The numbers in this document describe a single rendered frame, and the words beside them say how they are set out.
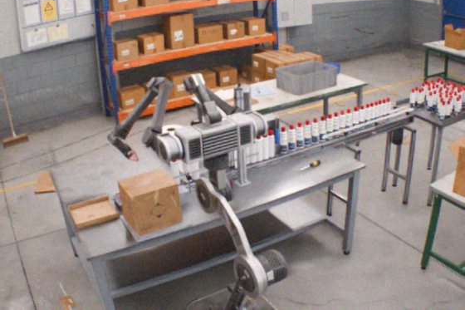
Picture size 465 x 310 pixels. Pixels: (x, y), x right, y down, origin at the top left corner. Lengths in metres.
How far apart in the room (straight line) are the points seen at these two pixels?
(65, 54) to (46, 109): 0.88
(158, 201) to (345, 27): 7.64
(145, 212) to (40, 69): 4.77
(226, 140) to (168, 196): 0.55
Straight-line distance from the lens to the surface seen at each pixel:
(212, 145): 2.48
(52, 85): 7.38
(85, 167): 3.87
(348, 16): 9.98
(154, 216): 2.86
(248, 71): 7.81
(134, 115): 2.90
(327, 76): 5.39
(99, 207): 3.27
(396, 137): 4.72
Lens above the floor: 2.45
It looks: 23 degrees down
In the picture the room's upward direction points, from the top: 3 degrees counter-clockwise
